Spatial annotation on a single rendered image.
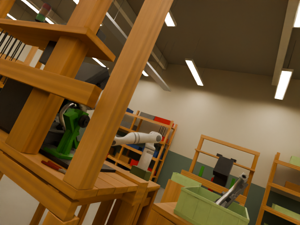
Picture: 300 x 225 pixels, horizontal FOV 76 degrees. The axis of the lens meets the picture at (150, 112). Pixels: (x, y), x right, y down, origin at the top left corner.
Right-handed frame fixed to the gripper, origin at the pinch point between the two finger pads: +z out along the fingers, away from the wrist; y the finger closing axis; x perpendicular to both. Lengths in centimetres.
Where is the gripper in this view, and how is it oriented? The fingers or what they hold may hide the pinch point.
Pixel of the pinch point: (71, 104)
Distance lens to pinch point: 145.0
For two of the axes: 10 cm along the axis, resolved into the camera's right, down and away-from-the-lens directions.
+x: -3.6, 4.6, -8.1
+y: -1.6, -8.9, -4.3
